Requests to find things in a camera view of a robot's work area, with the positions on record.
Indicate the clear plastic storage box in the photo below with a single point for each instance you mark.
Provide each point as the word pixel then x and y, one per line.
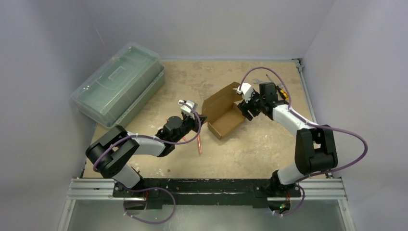
pixel 119 89

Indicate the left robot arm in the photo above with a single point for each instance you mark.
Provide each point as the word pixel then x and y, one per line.
pixel 110 153

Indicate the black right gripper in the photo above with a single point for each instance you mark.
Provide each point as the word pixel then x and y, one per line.
pixel 249 108

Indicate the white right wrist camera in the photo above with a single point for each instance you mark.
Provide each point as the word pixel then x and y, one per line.
pixel 246 91

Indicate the silver wrench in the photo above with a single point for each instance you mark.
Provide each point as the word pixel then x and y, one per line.
pixel 258 81

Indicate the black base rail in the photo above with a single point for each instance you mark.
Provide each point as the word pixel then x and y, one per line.
pixel 158 192

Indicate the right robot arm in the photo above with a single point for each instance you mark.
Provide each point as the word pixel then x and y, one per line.
pixel 315 149

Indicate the yellow black screwdriver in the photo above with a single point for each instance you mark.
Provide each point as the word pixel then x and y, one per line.
pixel 283 94

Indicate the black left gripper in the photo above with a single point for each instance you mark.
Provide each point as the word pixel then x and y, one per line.
pixel 195 122

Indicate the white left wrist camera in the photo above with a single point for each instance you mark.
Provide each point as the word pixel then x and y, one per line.
pixel 188 108

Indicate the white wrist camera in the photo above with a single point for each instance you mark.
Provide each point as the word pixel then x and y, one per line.
pixel 188 108
pixel 246 91

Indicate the aluminium frame rail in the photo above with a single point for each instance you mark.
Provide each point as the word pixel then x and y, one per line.
pixel 90 206

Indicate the brown cardboard box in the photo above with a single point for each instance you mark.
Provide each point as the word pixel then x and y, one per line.
pixel 223 114

